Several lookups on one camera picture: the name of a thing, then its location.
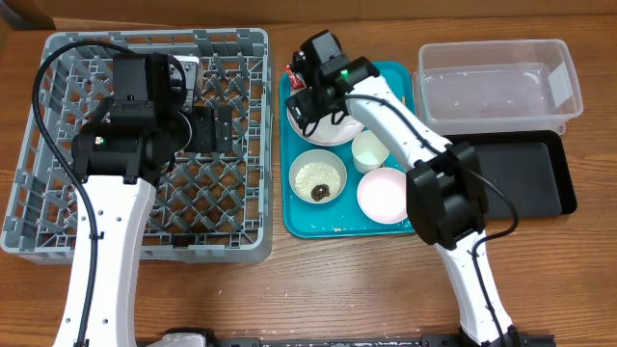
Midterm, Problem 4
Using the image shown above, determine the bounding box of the large white plate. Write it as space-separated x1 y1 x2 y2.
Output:
287 111 364 147

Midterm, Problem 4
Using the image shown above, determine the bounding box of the clear plastic bin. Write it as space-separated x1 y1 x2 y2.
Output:
413 39 583 136

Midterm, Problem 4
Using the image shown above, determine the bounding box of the small white pink plate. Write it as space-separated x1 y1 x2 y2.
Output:
357 168 407 225

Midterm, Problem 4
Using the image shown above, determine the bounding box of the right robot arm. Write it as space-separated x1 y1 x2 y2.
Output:
285 30 523 346

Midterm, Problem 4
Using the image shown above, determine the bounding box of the grey bowl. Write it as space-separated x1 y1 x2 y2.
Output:
289 149 347 204

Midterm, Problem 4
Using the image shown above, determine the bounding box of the white rice pile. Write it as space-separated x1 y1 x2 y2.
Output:
294 162 341 202

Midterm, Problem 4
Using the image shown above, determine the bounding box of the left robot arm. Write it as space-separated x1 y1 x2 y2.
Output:
54 53 232 346

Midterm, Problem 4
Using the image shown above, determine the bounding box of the black tray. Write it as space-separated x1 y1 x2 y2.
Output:
447 130 577 218

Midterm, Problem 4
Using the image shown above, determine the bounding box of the white cup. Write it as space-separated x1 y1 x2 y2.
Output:
351 130 390 174

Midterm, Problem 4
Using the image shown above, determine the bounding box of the white red wrapper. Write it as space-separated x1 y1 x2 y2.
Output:
285 65 306 91

